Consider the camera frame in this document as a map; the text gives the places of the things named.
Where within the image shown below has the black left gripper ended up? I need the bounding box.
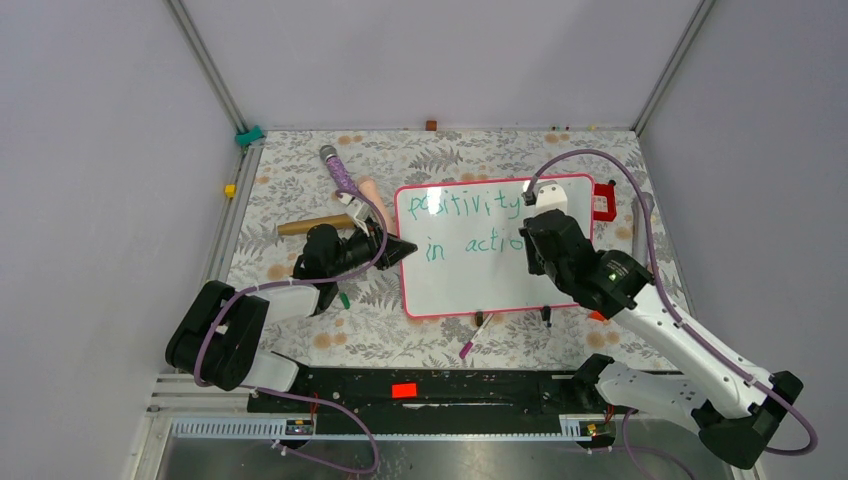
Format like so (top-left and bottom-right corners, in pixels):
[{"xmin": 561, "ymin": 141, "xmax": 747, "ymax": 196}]
[{"xmin": 327, "ymin": 216, "xmax": 415, "ymax": 278}]

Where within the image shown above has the pink framed whiteboard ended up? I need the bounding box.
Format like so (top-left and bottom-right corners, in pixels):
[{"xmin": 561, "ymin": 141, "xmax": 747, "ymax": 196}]
[{"xmin": 394, "ymin": 178, "xmax": 576, "ymax": 318}]

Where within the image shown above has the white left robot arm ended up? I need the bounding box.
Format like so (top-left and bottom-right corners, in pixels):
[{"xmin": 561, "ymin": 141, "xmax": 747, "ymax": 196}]
[{"xmin": 165, "ymin": 221, "xmax": 418, "ymax": 411}]

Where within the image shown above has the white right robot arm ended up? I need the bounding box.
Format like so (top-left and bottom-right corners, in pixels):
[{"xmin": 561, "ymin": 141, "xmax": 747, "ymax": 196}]
[{"xmin": 519, "ymin": 209, "xmax": 803, "ymax": 469}]

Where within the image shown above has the red box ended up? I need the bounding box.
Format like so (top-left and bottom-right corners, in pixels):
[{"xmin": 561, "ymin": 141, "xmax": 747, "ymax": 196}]
[{"xmin": 592, "ymin": 183, "xmax": 617, "ymax": 222}]

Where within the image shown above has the silver microphone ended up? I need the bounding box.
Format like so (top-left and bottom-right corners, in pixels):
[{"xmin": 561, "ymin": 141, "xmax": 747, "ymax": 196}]
[{"xmin": 631, "ymin": 198, "xmax": 650, "ymax": 267}]

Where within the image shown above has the floral table mat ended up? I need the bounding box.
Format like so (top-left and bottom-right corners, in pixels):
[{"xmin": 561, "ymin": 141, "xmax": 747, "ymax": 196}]
[{"xmin": 227, "ymin": 130, "xmax": 671, "ymax": 371}]

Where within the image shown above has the purple glitter microphone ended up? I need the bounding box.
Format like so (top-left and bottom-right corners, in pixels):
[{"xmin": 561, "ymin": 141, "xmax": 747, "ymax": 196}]
[{"xmin": 319, "ymin": 145, "xmax": 358, "ymax": 195}]

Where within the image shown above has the purple marker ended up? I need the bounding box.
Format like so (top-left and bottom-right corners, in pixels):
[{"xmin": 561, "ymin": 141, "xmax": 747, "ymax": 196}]
[{"xmin": 459, "ymin": 311, "xmax": 494, "ymax": 359}]

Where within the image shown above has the teal block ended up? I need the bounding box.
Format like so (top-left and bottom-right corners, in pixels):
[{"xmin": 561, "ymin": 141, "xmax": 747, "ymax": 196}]
[{"xmin": 234, "ymin": 125, "xmax": 265, "ymax": 148}]

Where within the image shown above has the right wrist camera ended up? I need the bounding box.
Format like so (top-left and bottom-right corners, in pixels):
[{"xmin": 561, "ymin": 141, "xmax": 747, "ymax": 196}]
[{"xmin": 522, "ymin": 180, "xmax": 568, "ymax": 216}]

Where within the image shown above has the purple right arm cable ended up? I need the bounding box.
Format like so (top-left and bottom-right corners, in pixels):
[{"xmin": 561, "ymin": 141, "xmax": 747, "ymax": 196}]
[{"xmin": 521, "ymin": 148, "xmax": 819, "ymax": 480}]

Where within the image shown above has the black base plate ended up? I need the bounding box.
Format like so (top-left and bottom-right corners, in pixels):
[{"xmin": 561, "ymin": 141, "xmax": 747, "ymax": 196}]
[{"xmin": 246, "ymin": 367, "xmax": 627, "ymax": 436}]

